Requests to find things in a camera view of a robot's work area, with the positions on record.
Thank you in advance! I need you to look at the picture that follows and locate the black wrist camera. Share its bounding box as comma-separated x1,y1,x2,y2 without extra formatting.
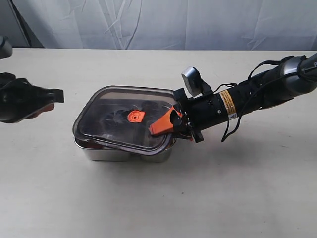
0,36,12,59
181,66,213,97

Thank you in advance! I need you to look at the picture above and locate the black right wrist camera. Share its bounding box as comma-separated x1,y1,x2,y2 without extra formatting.
181,66,213,97

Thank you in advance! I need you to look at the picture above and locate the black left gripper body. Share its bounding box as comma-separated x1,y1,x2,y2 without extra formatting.
0,72,64,123

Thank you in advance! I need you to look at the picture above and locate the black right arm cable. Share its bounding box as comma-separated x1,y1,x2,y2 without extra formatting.
212,56,310,143

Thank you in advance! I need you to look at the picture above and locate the steel two-compartment lunch box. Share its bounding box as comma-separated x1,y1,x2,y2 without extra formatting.
74,137,176,163

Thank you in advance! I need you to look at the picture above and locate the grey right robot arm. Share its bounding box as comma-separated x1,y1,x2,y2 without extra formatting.
149,55,317,143

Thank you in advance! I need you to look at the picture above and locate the dark transparent lid orange valve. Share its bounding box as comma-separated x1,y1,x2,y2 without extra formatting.
73,86,176,155

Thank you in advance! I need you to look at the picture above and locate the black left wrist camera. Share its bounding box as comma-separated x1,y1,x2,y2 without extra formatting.
0,36,12,59

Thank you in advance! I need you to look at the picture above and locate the grey wrinkled backdrop curtain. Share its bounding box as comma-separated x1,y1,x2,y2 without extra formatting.
0,0,317,51

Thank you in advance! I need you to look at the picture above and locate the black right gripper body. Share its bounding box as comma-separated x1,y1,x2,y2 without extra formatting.
173,71,295,142

